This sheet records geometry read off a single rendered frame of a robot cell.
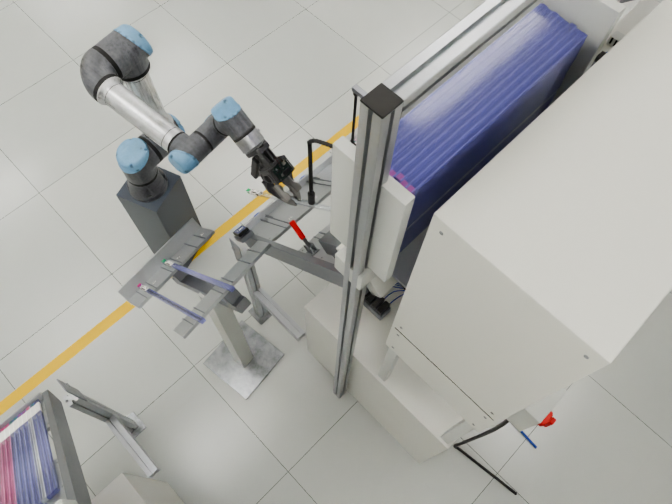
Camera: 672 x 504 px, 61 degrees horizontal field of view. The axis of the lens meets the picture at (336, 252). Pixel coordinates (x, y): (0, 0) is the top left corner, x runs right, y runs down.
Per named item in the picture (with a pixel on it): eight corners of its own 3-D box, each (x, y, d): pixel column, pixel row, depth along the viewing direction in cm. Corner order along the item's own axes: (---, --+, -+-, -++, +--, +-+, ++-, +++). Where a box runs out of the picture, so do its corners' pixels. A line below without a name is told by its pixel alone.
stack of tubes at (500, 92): (349, 221, 123) (355, 148, 98) (498, 90, 138) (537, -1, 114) (392, 260, 119) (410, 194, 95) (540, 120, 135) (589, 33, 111)
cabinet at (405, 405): (307, 353, 252) (303, 306, 196) (413, 252, 273) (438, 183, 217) (417, 465, 234) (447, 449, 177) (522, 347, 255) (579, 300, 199)
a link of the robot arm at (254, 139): (231, 144, 164) (251, 127, 166) (241, 157, 165) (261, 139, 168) (240, 141, 157) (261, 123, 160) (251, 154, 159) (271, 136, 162)
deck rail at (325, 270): (248, 247, 198) (238, 233, 195) (252, 243, 199) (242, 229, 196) (363, 297, 139) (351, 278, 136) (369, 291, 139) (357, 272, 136)
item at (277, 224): (249, 238, 197) (244, 230, 195) (382, 129, 217) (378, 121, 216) (273, 247, 181) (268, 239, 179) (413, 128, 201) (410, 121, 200)
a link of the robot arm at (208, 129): (188, 133, 169) (199, 127, 160) (214, 109, 173) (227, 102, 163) (206, 153, 172) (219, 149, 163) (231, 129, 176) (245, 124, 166)
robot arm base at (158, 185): (120, 193, 220) (112, 179, 211) (142, 163, 226) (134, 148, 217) (154, 207, 218) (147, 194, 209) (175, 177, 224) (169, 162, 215)
